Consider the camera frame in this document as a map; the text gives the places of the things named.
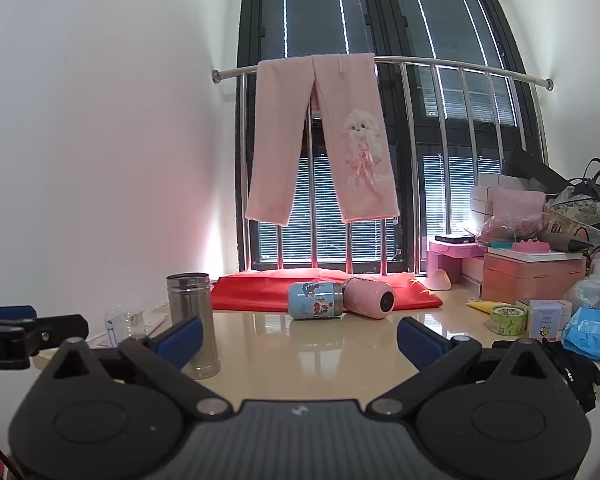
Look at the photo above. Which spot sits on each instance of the salmon pink box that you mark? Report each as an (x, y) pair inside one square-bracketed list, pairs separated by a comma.
[(530, 280)]

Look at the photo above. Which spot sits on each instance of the pink cup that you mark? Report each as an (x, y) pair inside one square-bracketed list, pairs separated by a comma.
[(370, 297)]

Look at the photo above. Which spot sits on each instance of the red cloth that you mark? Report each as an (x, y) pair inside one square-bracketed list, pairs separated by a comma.
[(260, 292)]

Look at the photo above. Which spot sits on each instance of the stainless steel cup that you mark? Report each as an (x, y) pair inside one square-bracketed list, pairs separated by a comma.
[(192, 320)]

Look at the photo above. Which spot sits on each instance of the pink sponge block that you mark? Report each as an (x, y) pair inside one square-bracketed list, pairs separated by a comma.
[(530, 247)]

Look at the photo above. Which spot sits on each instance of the black framed window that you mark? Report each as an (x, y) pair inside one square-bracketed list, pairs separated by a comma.
[(380, 10)]

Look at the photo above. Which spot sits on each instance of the blue wet wipes packet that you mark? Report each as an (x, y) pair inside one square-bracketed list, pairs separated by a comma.
[(592, 335)]

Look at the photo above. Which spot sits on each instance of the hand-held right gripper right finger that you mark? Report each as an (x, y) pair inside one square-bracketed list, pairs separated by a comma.
[(420, 342)]

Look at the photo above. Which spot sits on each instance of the clear glass cup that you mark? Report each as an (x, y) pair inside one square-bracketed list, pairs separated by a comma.
[(125, 325)]

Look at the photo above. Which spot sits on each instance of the pink pants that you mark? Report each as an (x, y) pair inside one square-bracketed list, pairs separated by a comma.
[(360, 160)]

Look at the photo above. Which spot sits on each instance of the black handbag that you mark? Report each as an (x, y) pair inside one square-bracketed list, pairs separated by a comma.
[(595, 185)]

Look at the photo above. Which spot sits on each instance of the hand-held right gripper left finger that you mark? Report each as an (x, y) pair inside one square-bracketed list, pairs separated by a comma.
[(180, 340)]

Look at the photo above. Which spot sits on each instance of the steel window railing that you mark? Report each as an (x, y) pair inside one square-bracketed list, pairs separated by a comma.
[(480, 67)]

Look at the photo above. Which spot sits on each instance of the green tape roll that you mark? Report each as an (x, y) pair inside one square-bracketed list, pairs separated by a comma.
[(509, 320)]

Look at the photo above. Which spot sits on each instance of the flat white box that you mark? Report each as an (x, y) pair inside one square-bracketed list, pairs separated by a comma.
[(545, 255)]

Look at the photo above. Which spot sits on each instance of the white plastic bag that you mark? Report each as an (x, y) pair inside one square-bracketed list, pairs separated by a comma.
[(592, 295)]

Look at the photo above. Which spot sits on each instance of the small black flat device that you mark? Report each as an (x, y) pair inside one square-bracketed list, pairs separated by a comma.
[(460, 238)]

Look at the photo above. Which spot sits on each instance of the pink plastic bag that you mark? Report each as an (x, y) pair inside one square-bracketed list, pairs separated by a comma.
[(510, 227)]

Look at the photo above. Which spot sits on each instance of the blue printed cup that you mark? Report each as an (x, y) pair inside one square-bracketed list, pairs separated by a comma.
[(315, 301)]

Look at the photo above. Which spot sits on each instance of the pink shell-shaped dish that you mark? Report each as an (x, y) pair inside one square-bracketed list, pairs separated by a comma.
[(440, 281)]

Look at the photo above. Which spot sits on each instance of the black cloth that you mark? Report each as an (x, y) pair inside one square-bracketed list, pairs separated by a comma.
[(575, 370)]

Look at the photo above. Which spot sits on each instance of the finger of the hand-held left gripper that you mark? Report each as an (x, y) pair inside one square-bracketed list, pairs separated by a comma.
[(10, 312), (60, 332)]

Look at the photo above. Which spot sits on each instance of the black board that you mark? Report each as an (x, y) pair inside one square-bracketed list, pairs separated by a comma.
[(530, 167)]

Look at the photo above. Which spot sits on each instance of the floral fabric bag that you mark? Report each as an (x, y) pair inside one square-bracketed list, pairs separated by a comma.
[(587, 210)]

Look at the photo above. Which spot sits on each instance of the stack of white boxes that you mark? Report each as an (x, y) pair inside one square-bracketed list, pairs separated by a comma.
[(480, 202)]

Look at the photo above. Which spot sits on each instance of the yellow banana-shaped toy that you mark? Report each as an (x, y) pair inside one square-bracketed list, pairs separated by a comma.
[(481, 305)]

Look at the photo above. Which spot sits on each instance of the small white carton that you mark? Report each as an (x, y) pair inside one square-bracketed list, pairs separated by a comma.
[(547, 322)]

